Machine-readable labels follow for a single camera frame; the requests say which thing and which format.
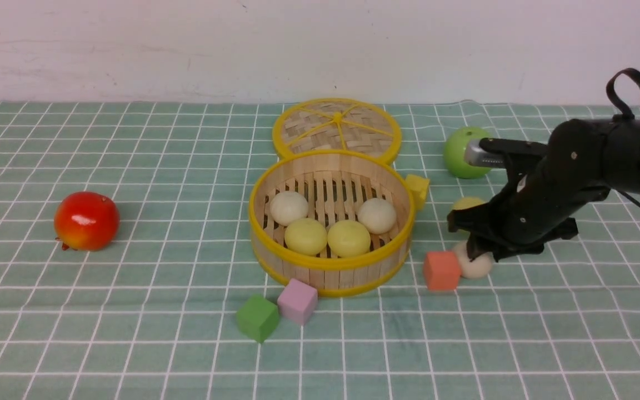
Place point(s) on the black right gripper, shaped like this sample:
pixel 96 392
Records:
pixel 521 223

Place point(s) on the yellow bun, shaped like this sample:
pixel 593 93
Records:
pixel 348 238
pixel 306 236
pixel 467 202

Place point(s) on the white bun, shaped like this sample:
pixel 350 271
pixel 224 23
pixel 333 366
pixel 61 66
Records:
pixel 377 215
pixel 286 207
pixel 472 269

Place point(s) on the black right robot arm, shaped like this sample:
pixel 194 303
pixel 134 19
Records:
pixel 620 155

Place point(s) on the bamboo steamer tray yellow rim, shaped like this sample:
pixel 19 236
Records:
pixel 335 183

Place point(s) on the woven bamboo steamer lid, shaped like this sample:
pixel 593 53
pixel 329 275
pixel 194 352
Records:
pixel 337 124

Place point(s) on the orange foam cube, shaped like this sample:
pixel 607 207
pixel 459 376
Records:
pixel 441 271

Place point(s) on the yellow foam block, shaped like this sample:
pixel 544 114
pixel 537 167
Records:
pixel 419 187

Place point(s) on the green toy apple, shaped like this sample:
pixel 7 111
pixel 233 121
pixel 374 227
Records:
pixel 454 149

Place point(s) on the pink foam cube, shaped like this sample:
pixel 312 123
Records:
pixel 298 301

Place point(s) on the green foam cube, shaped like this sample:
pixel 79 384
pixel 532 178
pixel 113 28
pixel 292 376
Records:
pixel 257 318

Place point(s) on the green checkered tablecloth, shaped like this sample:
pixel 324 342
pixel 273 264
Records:
pixel 151 316

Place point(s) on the red toy pomegranate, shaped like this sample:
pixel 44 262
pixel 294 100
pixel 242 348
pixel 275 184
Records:
pixel 86 221

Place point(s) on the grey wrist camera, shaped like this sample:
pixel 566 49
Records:
pixel 517 157

